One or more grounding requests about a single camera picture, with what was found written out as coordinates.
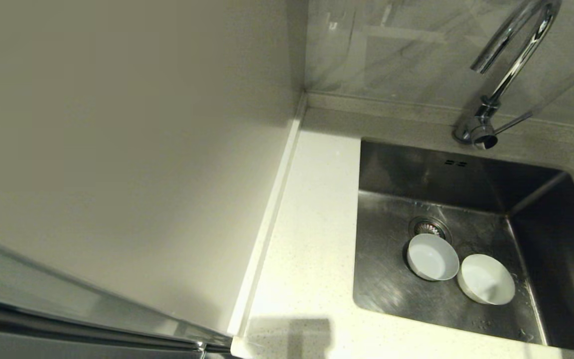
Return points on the small white bowl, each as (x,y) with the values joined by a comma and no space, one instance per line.
(486,280)

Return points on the stainless steel sink basin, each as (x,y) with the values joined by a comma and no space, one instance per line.
(391,289)

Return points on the round metal drain strainer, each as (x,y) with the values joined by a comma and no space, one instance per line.
(429,227)

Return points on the chrome gooseneck faucet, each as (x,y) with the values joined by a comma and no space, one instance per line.
(513,62)

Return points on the large grey bowl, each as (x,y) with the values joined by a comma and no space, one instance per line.
(432,258)

